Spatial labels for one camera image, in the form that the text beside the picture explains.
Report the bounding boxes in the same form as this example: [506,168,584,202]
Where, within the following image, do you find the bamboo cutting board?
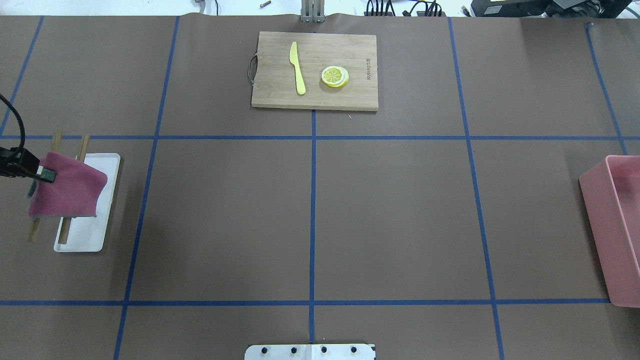
[251,30,379,112]

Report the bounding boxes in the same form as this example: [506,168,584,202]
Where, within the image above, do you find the pink plastic bin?
[578,155,640,308]

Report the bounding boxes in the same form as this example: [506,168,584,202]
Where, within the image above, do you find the yellow lemon slices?
[321,65,350,88]

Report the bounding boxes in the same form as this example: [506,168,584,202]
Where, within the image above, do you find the pink microfiber cloth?
[28,152,108,219]

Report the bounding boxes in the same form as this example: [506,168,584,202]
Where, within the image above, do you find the white rectangular tray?
[53,153,121,253]

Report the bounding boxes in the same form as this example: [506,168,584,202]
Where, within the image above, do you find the yellow plastic knife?
[288,41,307,96]

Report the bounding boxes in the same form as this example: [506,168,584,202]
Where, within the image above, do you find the aluminium frame post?
[300,0,326,23]

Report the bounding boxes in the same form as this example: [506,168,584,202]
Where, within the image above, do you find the black monitor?
[470,0,633,19]

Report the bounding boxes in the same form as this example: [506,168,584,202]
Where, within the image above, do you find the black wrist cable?
[0,93,27,153]

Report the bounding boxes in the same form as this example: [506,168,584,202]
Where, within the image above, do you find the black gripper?
[0,147,57,183]

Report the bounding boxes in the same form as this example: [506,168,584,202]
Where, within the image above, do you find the white pedestal column base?
[244,343,377,360]

